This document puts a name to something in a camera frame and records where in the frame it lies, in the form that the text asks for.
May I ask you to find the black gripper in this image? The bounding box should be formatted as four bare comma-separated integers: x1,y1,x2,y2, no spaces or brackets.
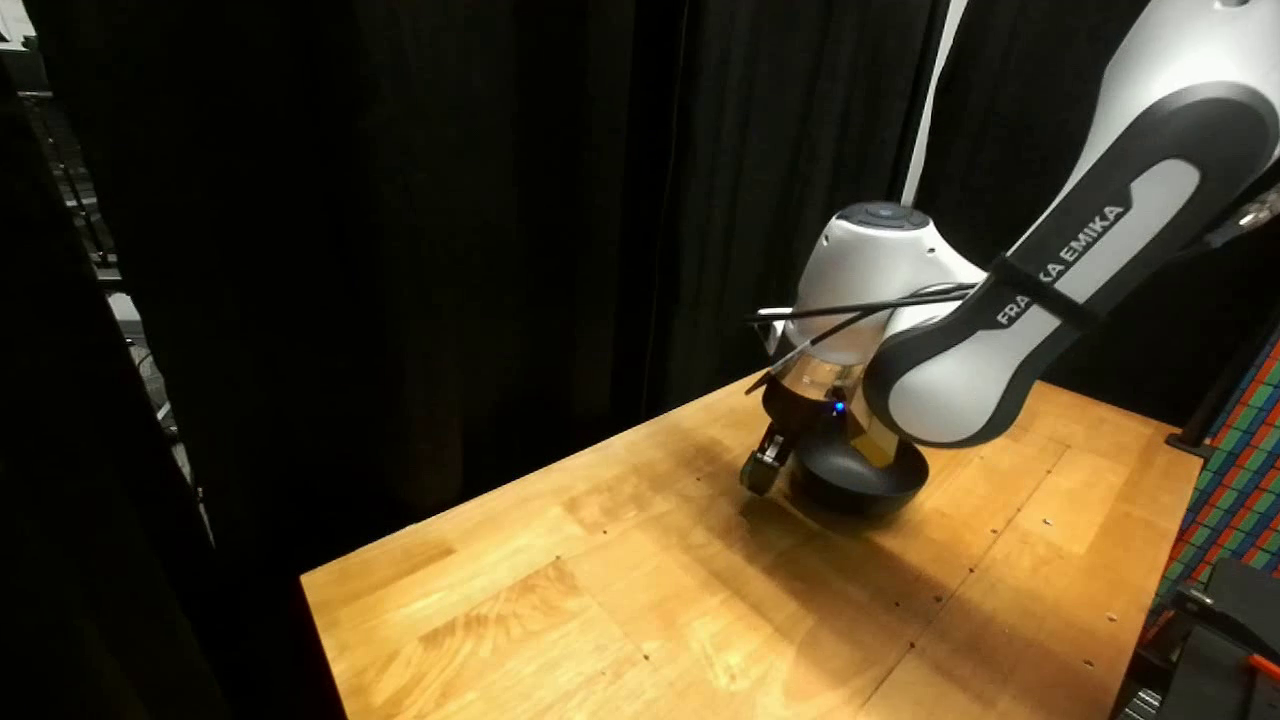
734,341,870,504

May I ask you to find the black bowl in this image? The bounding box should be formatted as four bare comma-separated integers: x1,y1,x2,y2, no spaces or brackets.
786,433,932,523

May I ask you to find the black curtain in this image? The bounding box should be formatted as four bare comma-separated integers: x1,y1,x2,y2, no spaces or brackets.
24,0,1280,563

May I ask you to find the black cable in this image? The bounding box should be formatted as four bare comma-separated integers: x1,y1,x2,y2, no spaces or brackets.
757,251,1111,353

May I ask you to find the black equipment with red cable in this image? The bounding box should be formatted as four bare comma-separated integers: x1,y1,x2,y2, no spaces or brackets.
1108,555,1280,720

